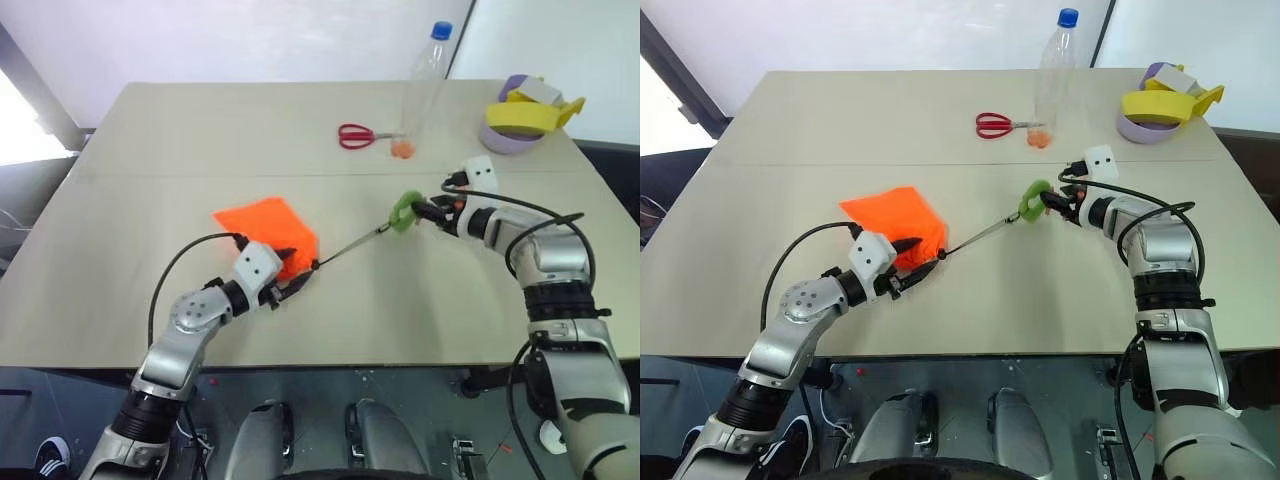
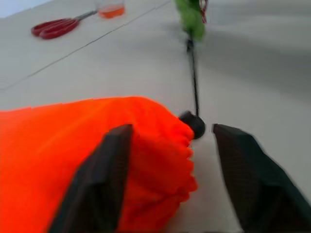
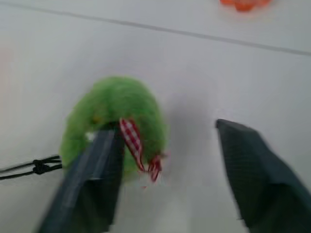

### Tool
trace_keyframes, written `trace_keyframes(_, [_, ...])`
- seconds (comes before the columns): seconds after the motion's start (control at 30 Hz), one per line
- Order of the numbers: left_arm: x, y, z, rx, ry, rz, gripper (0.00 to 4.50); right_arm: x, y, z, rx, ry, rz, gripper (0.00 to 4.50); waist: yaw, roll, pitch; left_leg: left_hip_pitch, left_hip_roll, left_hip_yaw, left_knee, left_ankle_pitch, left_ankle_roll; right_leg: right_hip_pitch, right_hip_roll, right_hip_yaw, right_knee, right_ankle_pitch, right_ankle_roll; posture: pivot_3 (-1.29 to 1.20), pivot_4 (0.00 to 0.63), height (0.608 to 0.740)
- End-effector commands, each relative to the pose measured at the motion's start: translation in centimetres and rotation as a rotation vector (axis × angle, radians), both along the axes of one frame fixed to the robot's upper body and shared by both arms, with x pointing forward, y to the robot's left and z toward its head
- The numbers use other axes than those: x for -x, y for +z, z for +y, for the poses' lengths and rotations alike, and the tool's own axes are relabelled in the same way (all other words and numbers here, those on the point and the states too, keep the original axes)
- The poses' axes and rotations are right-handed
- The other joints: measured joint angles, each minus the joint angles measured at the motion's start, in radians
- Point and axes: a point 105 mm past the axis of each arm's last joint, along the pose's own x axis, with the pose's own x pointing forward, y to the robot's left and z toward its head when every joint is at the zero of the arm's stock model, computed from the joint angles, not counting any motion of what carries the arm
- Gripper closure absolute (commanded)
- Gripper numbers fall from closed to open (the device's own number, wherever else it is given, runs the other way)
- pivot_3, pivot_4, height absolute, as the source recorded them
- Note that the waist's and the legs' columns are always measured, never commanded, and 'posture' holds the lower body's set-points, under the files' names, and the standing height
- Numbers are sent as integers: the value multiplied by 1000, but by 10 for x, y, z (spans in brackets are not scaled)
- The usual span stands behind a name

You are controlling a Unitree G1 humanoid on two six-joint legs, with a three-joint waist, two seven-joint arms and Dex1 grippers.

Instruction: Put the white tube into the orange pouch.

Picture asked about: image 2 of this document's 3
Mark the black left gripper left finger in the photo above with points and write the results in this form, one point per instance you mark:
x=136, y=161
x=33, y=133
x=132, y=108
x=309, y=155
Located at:
x=97, y=184

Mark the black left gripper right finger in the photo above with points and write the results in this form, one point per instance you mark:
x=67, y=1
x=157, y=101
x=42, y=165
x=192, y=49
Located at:
x=257, y=184

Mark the clear cup with orange liquid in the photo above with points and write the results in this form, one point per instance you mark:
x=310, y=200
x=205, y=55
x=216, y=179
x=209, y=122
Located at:
x=111, y=9

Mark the green object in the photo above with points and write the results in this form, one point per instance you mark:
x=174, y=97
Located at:
x=190, y=17

